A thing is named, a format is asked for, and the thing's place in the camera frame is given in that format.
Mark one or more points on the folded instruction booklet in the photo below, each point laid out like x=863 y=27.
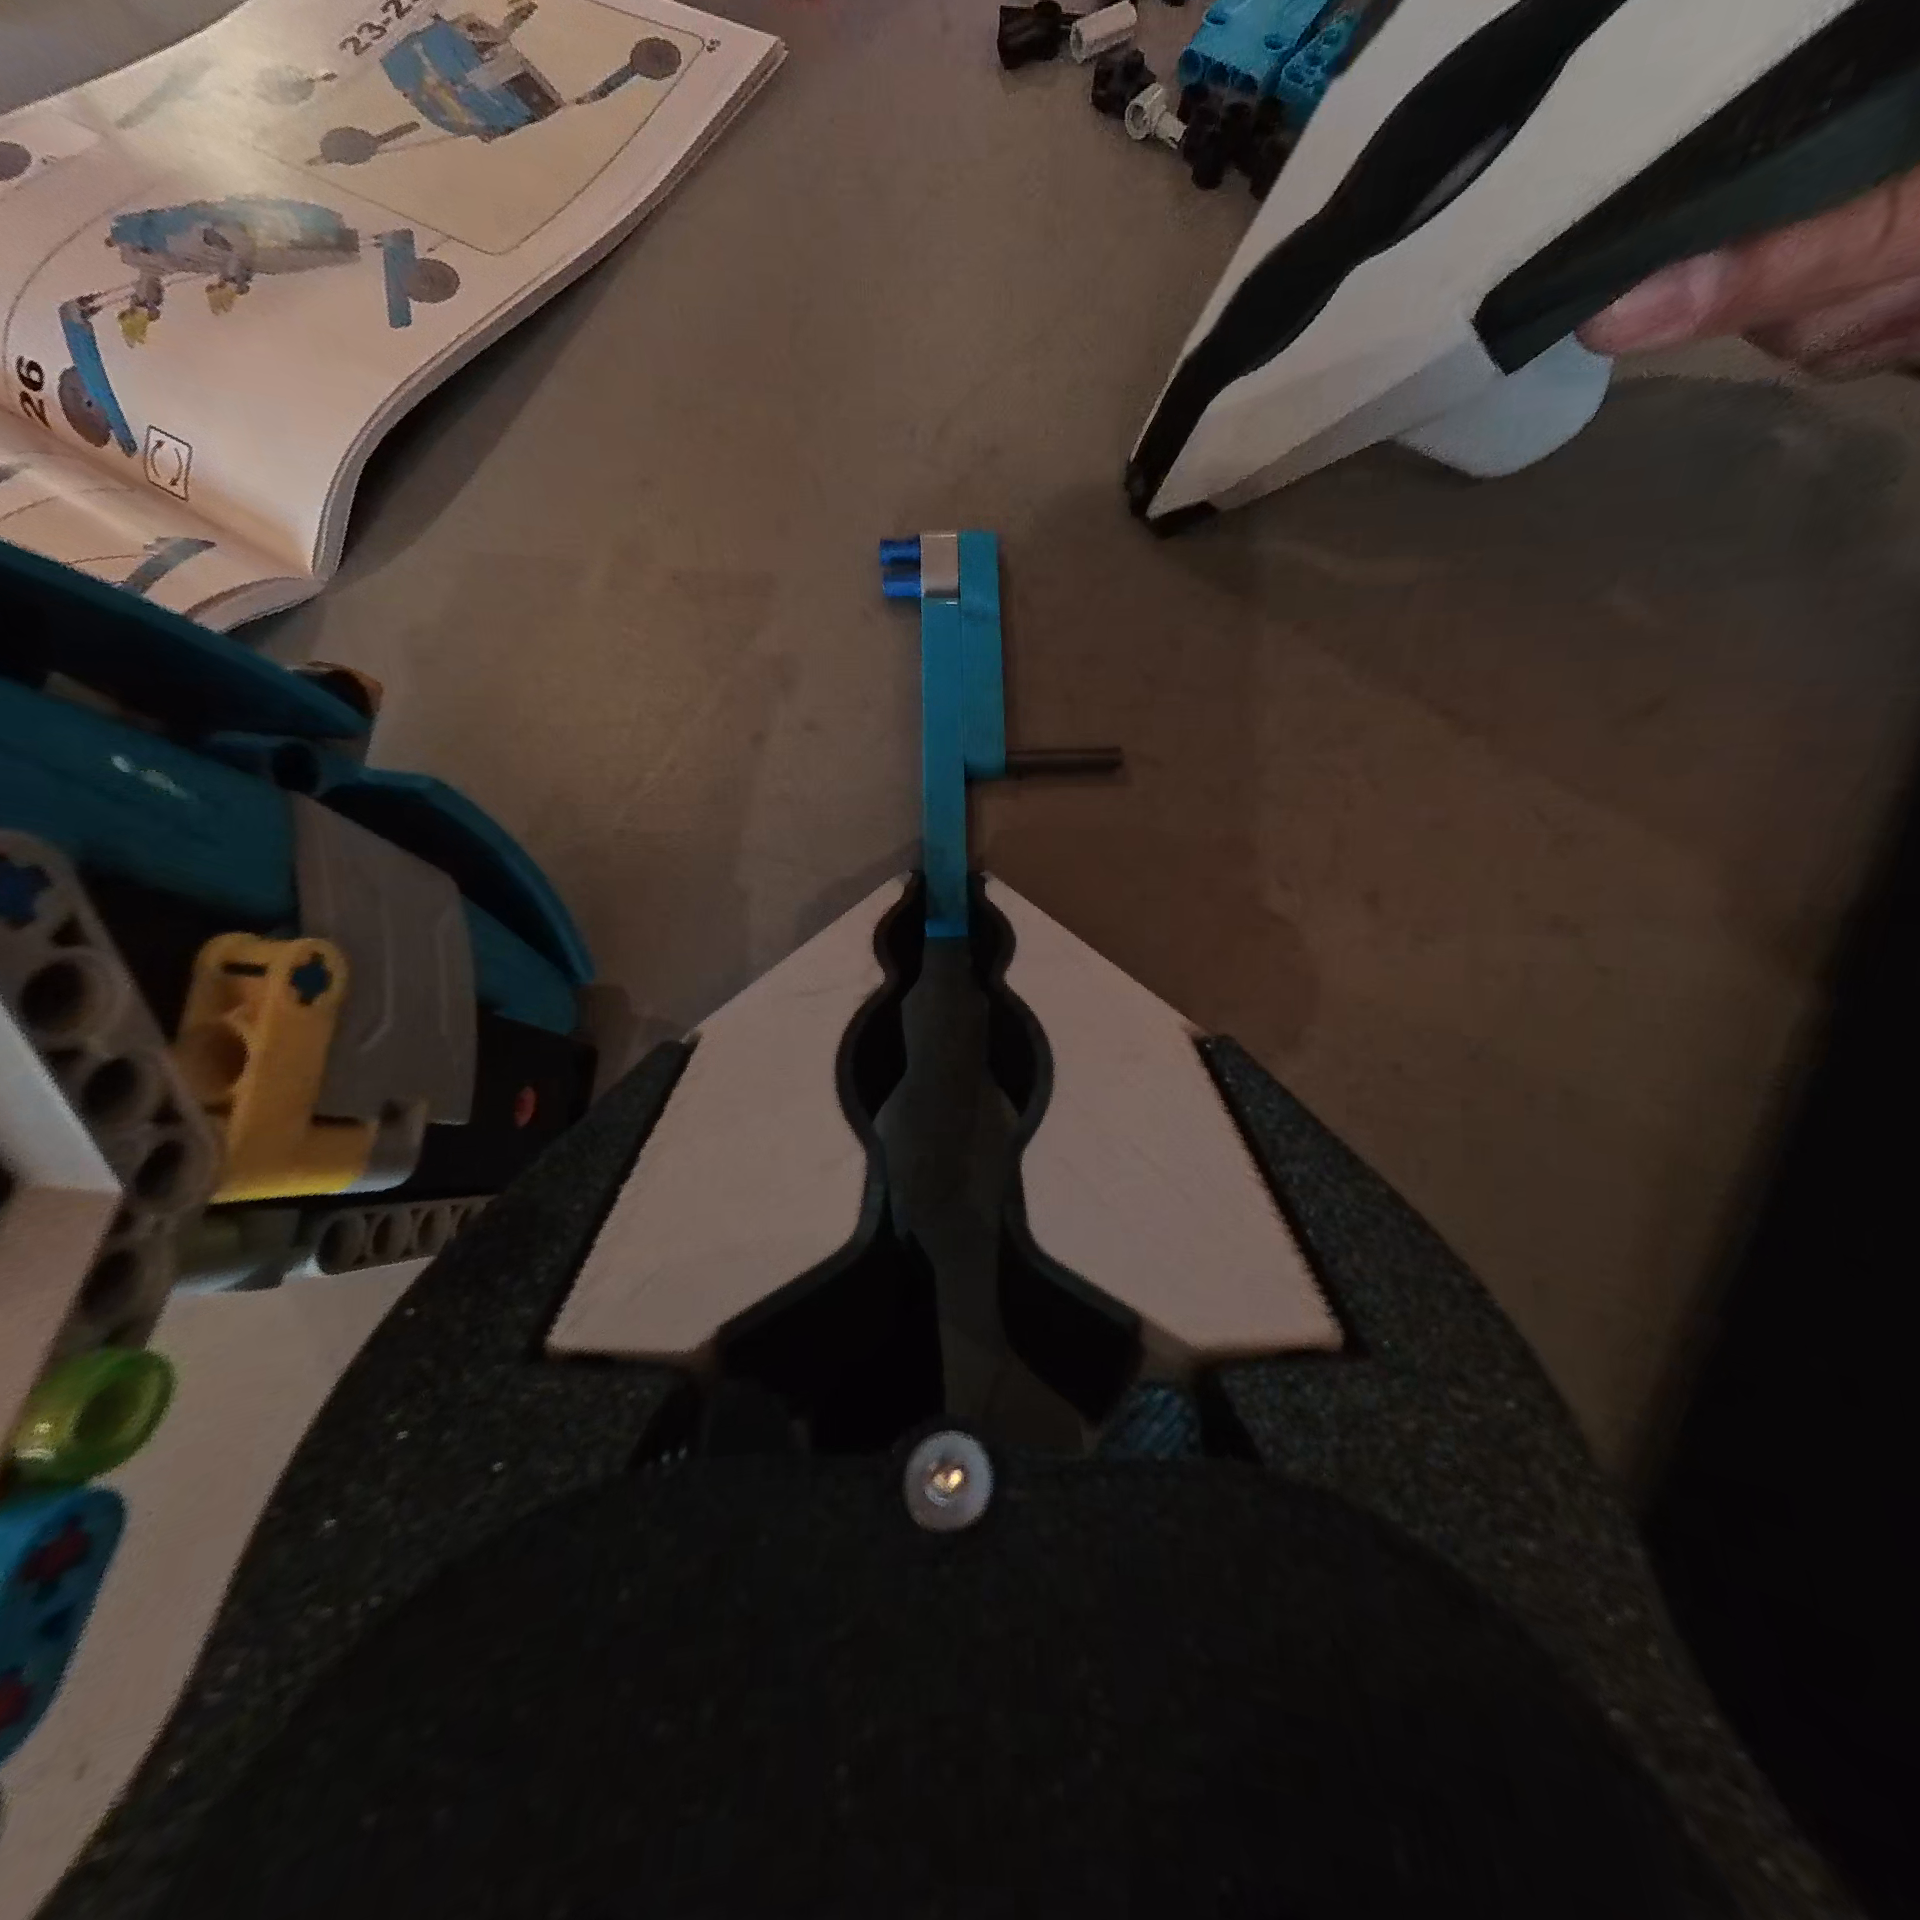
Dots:
x=377 y=224

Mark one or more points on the person's right hand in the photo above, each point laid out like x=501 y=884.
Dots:
x=1799 y=283

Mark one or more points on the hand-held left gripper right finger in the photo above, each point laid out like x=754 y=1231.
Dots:
x=1156 y=1185

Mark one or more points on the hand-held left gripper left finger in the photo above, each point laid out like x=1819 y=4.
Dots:
x=721 y=1185

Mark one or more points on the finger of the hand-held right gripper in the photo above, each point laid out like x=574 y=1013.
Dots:
x=1349 y=120
x=1382 y=359

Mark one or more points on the dark grey axle rod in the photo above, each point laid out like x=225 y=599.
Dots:
x=1067 y=761

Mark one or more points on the teal short beam with pins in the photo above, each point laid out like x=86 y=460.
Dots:
x=982 y=674

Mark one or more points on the blue grey toy robot model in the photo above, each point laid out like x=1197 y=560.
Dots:
x=225 y=901

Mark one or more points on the teal long holed beam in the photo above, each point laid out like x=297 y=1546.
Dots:
x=945 y=840

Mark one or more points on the pile of small building pieces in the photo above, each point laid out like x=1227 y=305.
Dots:
x=1202 y=75

